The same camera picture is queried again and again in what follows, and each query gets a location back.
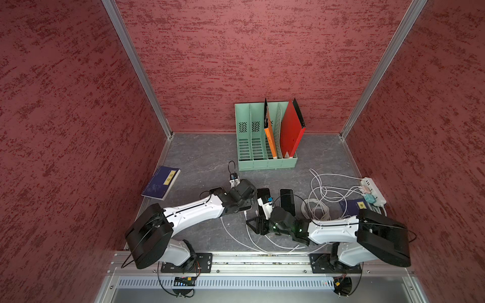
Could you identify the red folder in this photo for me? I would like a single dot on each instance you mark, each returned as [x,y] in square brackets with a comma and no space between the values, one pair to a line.
[292,129]

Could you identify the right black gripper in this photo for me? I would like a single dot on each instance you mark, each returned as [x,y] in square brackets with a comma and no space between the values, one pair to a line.
[260,222]

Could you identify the right purple book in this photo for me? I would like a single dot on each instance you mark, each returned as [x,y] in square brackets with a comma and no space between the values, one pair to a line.
[353,206]

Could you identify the black phone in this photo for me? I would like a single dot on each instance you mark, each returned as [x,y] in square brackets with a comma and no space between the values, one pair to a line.
[245,208]
[263,193]
[287,201]

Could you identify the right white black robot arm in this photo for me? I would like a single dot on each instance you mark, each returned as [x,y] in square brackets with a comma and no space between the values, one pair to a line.
[364,237]

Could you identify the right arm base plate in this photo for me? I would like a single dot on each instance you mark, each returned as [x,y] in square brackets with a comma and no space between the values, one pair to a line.
[330,264]

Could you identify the green file organizer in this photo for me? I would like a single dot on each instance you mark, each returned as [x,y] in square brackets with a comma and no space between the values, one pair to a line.
[253,149]

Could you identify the purple book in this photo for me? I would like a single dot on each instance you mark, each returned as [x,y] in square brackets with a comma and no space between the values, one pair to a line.
[353,206]
[161,183]

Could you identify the white power strip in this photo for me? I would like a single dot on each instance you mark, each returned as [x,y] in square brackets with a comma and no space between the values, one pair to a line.
[369,184]

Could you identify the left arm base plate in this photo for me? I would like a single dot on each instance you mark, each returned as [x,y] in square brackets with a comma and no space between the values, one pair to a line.
[197,263]

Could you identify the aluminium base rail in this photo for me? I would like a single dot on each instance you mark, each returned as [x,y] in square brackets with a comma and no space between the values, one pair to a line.
[255,277]

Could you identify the grey patterned folder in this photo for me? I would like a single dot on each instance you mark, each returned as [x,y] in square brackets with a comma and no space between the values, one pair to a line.
[277,125]

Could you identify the left purple book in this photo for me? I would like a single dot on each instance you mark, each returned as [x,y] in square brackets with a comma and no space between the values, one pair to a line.
[161,183]

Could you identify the orange folder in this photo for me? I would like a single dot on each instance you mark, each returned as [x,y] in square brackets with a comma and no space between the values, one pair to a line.
[269,130]

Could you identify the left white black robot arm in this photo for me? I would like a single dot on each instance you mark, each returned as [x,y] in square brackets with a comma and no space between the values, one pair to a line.
[150,238]

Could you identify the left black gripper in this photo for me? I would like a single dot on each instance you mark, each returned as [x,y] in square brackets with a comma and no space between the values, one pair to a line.
[248,202]

